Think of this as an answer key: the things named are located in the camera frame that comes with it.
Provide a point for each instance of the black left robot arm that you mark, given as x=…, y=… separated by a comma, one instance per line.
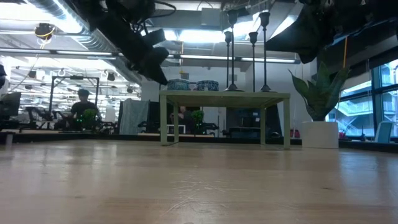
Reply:
x=102, y=18

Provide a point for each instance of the grey fabric panel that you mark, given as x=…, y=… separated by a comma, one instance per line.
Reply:
x=133, y=116

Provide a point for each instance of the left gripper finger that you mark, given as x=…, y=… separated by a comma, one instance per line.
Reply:
x=157, y=73

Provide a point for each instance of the black monitor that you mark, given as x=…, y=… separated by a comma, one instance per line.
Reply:
x=11, y=104

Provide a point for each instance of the black candle stick holder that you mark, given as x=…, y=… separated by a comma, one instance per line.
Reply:
x=266, y=90
x=253, y=37
x=228, y=36
x=233, y=89

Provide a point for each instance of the small green plant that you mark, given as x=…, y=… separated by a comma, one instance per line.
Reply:
x=89, y=118
x=197, y=116

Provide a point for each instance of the green perforated metal shelf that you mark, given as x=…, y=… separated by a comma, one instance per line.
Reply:
x=224, y=98

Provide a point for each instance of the ceiling light tube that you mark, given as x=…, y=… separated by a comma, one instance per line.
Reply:
x=217, y=58
x=62, y=53

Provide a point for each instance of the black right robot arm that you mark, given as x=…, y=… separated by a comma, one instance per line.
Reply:
x=373, y=9

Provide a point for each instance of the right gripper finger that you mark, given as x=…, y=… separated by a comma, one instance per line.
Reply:
x=301, y=40

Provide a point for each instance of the light blue round tin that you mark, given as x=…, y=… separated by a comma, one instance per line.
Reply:
x=178, y=85

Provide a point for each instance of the black metal gantry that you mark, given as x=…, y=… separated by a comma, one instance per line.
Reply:
x=74, y=77

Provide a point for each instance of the white chair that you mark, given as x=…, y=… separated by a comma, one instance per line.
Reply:
x=384, y=132

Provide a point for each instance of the silver ventilation duct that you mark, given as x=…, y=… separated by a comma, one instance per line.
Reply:
x=93, y=43

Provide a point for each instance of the person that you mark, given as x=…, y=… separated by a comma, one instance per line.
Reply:
x=82, y=109
x=185, y=118

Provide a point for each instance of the snake plant in white pot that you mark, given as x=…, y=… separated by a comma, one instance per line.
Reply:
x=320, y=135

